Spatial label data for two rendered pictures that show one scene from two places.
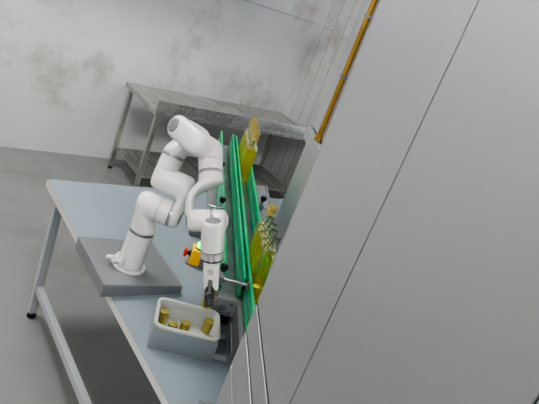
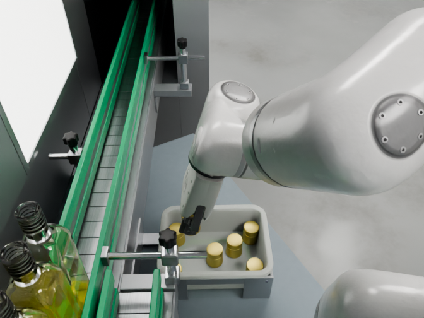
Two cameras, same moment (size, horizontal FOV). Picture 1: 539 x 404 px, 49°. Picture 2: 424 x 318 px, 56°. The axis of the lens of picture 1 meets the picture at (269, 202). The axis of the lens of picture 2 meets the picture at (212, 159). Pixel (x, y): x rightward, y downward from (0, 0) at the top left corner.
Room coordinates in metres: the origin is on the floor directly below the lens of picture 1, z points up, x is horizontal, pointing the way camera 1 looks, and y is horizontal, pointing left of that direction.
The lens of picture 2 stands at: (2.19, 0.20, 1.51)
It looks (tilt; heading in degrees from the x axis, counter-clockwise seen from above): 43 degrees down; 192
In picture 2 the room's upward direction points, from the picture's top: straight up
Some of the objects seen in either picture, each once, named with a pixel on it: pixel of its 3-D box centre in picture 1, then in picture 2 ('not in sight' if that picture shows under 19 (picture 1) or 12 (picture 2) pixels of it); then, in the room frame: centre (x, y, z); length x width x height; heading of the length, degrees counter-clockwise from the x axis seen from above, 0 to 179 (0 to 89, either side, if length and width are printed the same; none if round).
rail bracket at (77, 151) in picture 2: not in sight; (67, 160); (1.67, -0.21, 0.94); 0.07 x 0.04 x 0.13; 103
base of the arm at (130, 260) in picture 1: (131, 248); not in sight; (1.95, 0.42, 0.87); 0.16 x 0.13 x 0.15; 128
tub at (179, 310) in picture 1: (184, 327); (214, 250); (1.72, 0.11, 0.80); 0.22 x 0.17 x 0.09; 103
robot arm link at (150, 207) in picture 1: (151, 214); not in sight; (1.97, 0.39, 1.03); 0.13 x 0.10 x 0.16; 90
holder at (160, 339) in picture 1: (192, 331); (201, 252); (1.73, 0.09, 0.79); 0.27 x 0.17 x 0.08; 103
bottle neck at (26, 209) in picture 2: (275, 242); (33, 222); (1.94, -0.07, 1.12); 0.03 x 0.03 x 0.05
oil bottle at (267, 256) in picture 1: (262, 272); (60, 278); (1.94, -0.07, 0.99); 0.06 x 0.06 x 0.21; 12
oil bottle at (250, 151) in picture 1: (249, 156); not in sight; (3.11, 0.19, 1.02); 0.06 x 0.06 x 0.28; 13
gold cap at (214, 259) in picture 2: (184, 327); (214, 254); (1.73, 0.11, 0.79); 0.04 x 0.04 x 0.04
